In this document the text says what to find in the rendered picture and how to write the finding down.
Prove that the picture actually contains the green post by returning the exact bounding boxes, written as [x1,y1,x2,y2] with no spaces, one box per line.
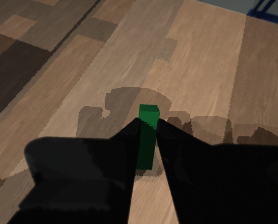
[136,104,160,170]

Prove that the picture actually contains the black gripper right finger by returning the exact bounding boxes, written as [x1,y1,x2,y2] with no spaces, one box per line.
[156,118,278,224]

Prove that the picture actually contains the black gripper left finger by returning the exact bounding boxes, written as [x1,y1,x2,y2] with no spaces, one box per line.
[24,117,141,224]

